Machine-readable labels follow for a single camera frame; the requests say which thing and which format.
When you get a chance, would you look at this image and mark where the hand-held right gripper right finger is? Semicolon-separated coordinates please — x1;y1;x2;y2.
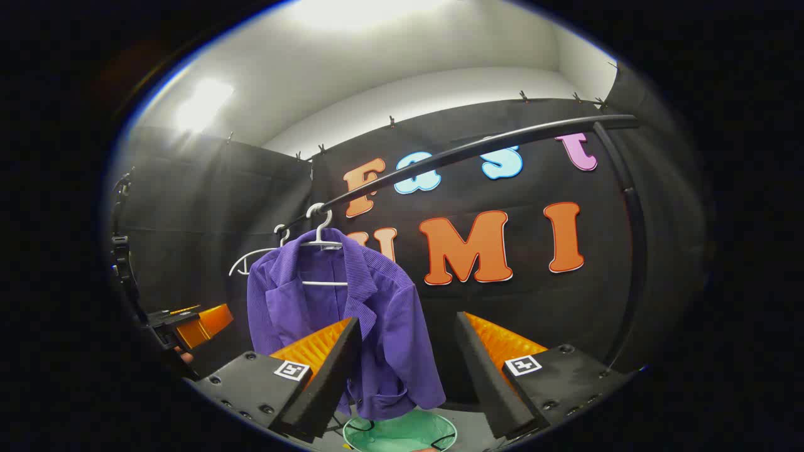
455;311;638;440

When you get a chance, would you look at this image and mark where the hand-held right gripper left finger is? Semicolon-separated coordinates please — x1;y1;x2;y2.
187;316;364;443

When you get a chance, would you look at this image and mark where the purple corduroy jacket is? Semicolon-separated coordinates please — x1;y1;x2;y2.
246;227;447;421

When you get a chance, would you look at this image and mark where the green laundry hamper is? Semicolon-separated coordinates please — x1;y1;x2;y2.
342;407;458;452

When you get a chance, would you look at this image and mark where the white clothes hanger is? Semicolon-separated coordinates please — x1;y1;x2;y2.
228;225;293;277
300;202;349;288

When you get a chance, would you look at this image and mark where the black clothes rack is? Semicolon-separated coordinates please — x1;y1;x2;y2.
275;114;648;374

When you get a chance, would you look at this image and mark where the black stand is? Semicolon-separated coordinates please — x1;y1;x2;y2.
111;168;146;321

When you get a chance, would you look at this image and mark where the black backdrop cloth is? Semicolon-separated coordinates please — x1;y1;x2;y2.
113;63;704;409

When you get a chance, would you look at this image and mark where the row of black clips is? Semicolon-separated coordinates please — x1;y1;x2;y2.
226;60;619;161

